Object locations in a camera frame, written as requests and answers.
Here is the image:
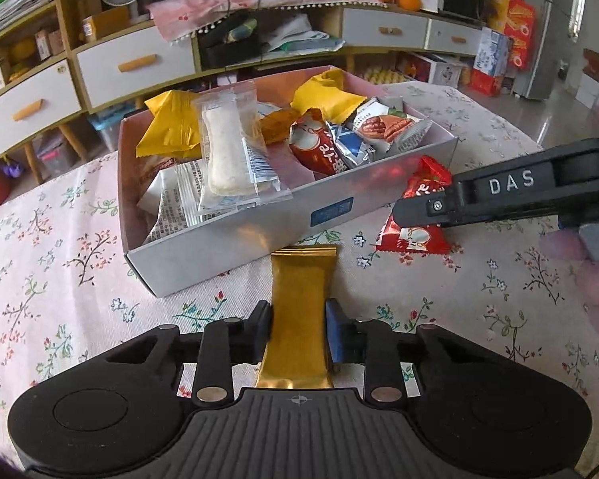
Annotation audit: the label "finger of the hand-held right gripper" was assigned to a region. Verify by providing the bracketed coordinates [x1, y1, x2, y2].
[392, 174, 461, 229]

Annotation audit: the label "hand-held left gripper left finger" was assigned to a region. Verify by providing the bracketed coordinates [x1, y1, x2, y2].
[100, 301, 273, 407]

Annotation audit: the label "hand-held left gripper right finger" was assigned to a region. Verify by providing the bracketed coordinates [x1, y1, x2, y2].
[324, 298, 502, 406]

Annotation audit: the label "red snack packet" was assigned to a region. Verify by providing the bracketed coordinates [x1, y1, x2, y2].
[375, 154, 454, 256]
[288, 111, 351, 176]

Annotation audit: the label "gold bar packet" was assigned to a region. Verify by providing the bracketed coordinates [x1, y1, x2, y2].
[254, 246, 339, 391]

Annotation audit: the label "white nut packet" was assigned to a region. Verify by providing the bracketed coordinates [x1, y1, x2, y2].
[353, 99, 434, 161]

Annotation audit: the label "pink-lined cardboard box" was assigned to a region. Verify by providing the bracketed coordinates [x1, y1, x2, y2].
[117, 65, 459, 299]

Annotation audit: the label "white black-text packet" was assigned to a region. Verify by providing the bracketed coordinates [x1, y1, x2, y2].
[137, 170, 200, 247]

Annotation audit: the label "small orange snack packet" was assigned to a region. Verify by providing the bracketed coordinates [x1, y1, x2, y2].
[258, 107, 301, 144]

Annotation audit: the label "clear long white-bar packet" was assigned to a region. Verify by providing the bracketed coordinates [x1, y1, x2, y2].
[190, 81, 294, 210]

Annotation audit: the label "large yellow snack packet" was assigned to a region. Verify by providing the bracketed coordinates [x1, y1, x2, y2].
[136, 90, 204, 159]

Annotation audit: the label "small red box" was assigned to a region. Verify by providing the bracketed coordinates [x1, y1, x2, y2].
[468, 69, 506, 97]

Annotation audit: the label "white printed box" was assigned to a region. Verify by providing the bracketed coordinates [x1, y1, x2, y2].
[408, 51, 466, 87]

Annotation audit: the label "yellow packaged goods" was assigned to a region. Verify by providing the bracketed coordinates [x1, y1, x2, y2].
[366, 66, 411, 85]

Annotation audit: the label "blue white carton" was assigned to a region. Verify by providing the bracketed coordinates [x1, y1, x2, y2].
[473, 26, 513, 77]

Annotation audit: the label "white drawer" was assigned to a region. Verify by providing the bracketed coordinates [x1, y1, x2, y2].
[75, 30, 196, 111]
[0, 59, 83, 155]
[342, 7, 428, 51]
[426, 19, 482, 55]

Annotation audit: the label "large red gift box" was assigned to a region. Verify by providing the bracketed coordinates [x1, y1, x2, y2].
[488, 0, 537, 71]

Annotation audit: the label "wooden low cabinet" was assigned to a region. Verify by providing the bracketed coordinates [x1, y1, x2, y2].
[192, 2, 485, 91]

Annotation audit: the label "white teal cloth pile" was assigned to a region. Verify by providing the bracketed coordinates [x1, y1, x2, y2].
[258, 12, 346, 57]

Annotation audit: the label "blue-lid plastic storage bin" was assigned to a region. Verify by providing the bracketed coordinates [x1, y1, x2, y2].
[86, 111, 127, 151]

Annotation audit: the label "black basket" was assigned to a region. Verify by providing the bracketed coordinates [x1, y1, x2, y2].
[196, 17, 263, 69]

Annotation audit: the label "clear plastic storage bin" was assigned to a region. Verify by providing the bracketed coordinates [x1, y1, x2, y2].
[32, 131, 67, 179]

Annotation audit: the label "purple plush toy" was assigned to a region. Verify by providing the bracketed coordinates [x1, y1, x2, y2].
[0, 158, 27, 181]

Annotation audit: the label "pink floral cloth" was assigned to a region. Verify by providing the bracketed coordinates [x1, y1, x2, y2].
[146, 0, 389, 43]

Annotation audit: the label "small brown box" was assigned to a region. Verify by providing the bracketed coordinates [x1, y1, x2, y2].
[34, 28, 65, 61]

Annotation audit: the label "yellow shelf object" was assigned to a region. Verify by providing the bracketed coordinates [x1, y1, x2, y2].
[7, 37, 37, 82]

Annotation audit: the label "wooden shelf cabinet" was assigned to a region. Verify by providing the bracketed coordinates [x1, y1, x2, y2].
[0, 0, 200, 185]

